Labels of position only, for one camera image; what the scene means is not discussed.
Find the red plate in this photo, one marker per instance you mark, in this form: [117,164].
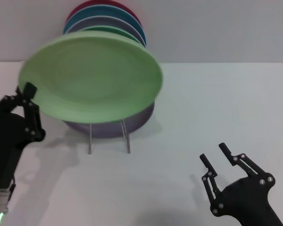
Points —
[76,9]

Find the dark green plate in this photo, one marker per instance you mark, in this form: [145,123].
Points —
[113,30]

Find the grey plate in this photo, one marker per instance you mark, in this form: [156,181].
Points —
[101,21]

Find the teal plate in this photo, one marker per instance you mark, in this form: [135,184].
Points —
[96,13]

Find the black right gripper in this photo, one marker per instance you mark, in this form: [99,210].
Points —
[245,202]

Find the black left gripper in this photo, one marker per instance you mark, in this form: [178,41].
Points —
[7,131]

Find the light green plate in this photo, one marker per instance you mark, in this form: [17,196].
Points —
[89,77]

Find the lavender purple plate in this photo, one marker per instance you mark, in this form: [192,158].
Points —
[136,122]

